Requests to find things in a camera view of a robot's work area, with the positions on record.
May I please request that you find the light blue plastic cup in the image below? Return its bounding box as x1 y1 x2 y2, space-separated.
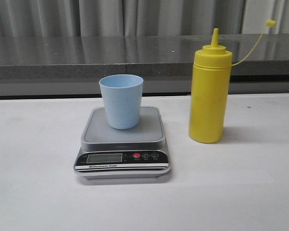
99 74 144 129

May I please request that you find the yellow squeeze bottle with cap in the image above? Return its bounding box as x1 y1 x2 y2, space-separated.
188 19 276 144

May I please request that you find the silver digital kitchen scale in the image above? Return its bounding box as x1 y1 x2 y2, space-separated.
74 106 171 181

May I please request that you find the grey stone counter ledge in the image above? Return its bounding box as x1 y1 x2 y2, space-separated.
0 34 289 99

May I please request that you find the grey pleated curtain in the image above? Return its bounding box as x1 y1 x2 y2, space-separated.
0 0 289 37

